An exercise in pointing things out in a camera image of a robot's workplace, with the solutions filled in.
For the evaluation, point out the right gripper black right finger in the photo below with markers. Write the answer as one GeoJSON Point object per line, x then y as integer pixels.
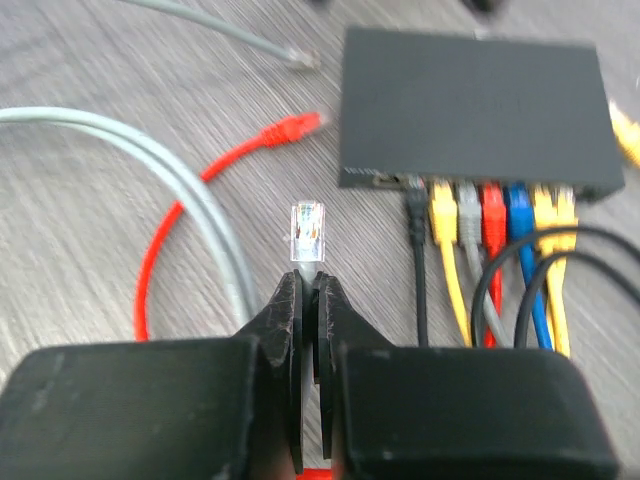
{"type": "Point", "coordinates": [391, 412]}

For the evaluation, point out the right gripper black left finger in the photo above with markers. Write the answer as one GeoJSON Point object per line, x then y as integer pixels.
{"type": "Point", "coordinates": [213, 408]}

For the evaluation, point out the black network switch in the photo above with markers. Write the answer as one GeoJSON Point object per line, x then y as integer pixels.
{"type": "Point", "coordinates": [450, 107]}

